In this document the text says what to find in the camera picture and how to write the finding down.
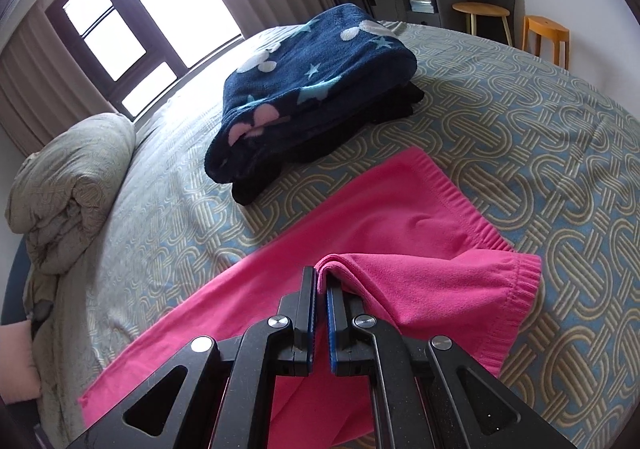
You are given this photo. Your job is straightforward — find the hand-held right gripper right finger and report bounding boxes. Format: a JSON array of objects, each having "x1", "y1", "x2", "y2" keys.
[{"x1": 325, "y1": 279, "x2": 576, "y2": 449}]

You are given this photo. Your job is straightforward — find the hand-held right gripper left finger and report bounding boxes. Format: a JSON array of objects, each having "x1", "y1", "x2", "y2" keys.
[{"x1": 65, "y1": 267, "x2": 317, "y2": 449}]

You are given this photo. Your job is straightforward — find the pink pants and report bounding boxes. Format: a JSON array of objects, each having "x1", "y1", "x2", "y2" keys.
[{"x1": 77, "y1": 146, "x2": 543, "y2": 449}]

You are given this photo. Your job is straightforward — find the black folded clothes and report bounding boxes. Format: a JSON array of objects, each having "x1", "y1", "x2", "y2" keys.
[{"x1": 231, "y1": 81, "x2": 426, "y2": 206}]

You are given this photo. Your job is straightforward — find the navy printed fleece garment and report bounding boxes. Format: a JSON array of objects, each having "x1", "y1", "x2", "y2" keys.
[{"x1": 204, "y1": 3, "x2": 418, "y2": 186}]

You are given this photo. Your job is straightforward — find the bed with patterned bedspread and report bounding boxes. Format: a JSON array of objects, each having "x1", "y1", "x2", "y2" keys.
[{"x1": 30, "y1": 21, "x2": 640, "y2": 449}]

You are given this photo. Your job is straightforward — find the grey folded quilt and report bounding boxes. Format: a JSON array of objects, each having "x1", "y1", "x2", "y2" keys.
[{"x1": 5, "y1": 112, "x2": 137, "y2": 320}]

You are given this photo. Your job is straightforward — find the pink pillow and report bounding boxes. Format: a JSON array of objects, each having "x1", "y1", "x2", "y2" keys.
[{"x1": 0, "y1": 321, "x2": 41, "y2": 405}]

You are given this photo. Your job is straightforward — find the dark blue headboard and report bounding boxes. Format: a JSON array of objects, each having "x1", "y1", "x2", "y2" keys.
[{"x1": 0, "y1": 234, "x2": 31, "y2": 330}]

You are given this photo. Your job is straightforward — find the grey bedside cabinet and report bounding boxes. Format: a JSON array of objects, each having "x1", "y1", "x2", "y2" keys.
[{"x1": 397, "y1": 0, "x2": 467, "y2": 32}]

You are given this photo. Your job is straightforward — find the round wooden stool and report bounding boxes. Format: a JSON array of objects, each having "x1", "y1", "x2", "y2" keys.
[{"x1": 452, "y1": 1, "x2": 515, "y2": 47}]

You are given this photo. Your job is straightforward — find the orange stool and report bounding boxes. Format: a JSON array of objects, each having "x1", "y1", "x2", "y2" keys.
[{"x1": 522, "y1": 15, "x2": 571, "y2": 70}]

